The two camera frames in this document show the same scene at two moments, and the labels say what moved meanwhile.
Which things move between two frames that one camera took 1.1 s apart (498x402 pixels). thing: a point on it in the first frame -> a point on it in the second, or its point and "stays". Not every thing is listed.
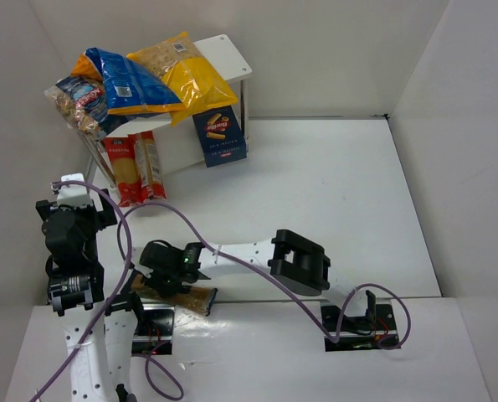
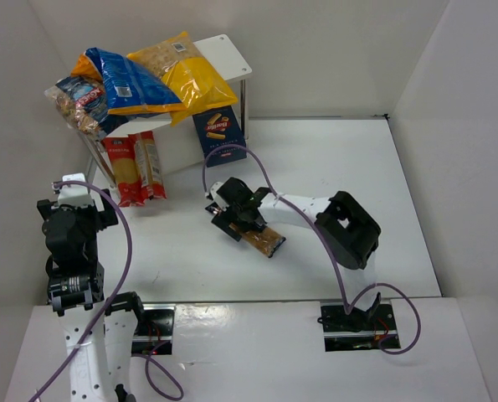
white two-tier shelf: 181,143 stays
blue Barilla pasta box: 221,136 stays
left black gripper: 100,213 stays
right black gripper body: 140,272 -> 226,224
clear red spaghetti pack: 148,166 stays
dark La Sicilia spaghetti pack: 200,299 -> 266,240
